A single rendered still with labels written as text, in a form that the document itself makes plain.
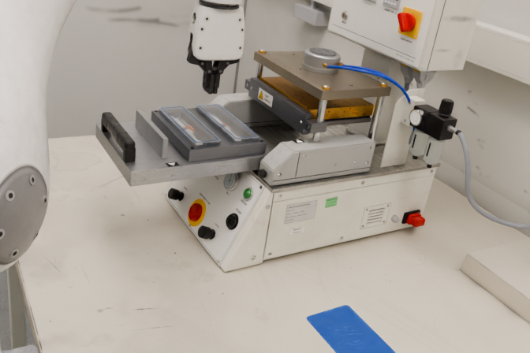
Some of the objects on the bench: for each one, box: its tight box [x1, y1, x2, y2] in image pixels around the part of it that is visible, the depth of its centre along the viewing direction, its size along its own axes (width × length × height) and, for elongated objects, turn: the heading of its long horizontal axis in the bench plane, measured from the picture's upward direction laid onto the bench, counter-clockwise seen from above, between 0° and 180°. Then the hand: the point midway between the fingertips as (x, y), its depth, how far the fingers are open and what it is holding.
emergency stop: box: [188, 203, 202, 221], centre depth 124 cm, size 2×4×4 cm, turn 13°
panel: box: [164, 171, 265, 266], centre depth 123 cm, size 2×30×19 cm, turn 13°
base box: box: [162, 167, 437, 272], centre depth 134 cm, size 54×38×17 cm
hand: (210, 82), depth 112 cm, fingers closed
